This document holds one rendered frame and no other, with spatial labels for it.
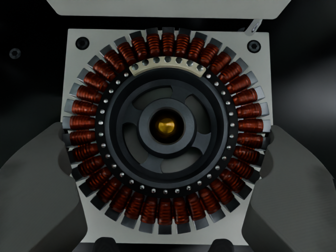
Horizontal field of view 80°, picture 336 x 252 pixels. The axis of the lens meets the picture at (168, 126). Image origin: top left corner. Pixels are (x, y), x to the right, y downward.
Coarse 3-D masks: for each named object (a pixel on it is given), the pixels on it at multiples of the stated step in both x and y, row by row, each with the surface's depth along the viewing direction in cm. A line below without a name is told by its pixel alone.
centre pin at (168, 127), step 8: (160, 112) 12; (168, 112) 12; (152, 120) 12; (160, 120) 11; (168, 120) 11; (176, 120) 12; (152, 128) 12; (160, 128) 11; (168, 128) 11; (176, 128) 12; (160, 136) 12; (168, 136) 12; (176, 136) 12
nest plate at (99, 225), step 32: (96, 32) 15; (128, 32) 15; (160, 32) 15; (192, 32) 15; (224, 32) 15; (256, 32) 15; (256, 64) 15; (64, 96) 14; (160, 96) 14; (192, 96) 14; (128, 128) 14; (192, 160) 14; (96, 192) 14; (96, 224) 13; (192, 224) 13; (224, 224) 13
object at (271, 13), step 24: (48, 0) 5; (72, 0) 5; (96, 0) 5; (120, 0) 5; (144, 0) 5; (168, 0) 5; (192, 0) 5; (216, 0) 5; (240, 0) 5; (264, 0) 5; (288, 0) 5
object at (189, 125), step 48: (144, 48) 11; (192, 48) 11; (96, 96) 11; (240, 96) 11; (96, 144) 11; (144, 144) 11; (192, 144) 13; (240, 144) 11; (144, 192) 10; (192, 192) 10; (240, 192) 10
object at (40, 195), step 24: (48, 144) 9; (0, 168) 8; (24, 168) 8; (48, 168) 8; (0, 192) 7; (24, 192) 7; (48, 192) 7; (72, 192) 7; (0, 216) 6; (24, 216) 6; (48, 216) 6; (72, 216) 6; (0, 240) 5; (24, 240) 5; (48, 240) 6; (72, 240) 7
